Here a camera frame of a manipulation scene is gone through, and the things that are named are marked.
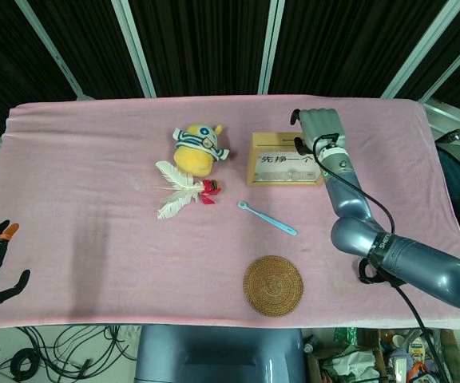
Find round woven rattan coaster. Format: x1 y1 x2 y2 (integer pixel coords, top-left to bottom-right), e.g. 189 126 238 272
243 255 305 318

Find blue-grey robot torso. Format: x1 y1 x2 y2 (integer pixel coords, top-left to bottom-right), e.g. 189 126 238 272
135 325 307 383

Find light blue toothbrush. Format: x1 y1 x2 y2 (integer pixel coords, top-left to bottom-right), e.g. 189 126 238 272
236 200 298 237

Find floor clutter pile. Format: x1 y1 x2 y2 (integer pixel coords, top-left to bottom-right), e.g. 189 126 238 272
303 326 457 383

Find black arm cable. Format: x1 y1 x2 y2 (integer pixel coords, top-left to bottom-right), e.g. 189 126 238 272
312 133 450 383

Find white frame post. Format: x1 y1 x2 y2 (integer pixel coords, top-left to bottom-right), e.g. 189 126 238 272
258 0 286 96
14 0 95 101
381 0 460 100
109 0 157 99

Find yellow plush toy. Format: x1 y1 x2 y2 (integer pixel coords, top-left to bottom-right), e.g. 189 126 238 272
172 123 231 178

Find black floor cables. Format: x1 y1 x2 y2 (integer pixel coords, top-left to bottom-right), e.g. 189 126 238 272
0 325 140 383

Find pink tablecloth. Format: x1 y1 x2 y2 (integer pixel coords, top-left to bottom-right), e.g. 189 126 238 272
0 94 460 330

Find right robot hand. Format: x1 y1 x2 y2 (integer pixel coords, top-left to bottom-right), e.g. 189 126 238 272
289 107 349 156

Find white feather shuttlecock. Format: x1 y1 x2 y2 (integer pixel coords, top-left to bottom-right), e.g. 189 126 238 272
153 160 222 221

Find wooden frame money box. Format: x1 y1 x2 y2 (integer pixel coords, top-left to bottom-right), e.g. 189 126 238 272
246 131 325 187

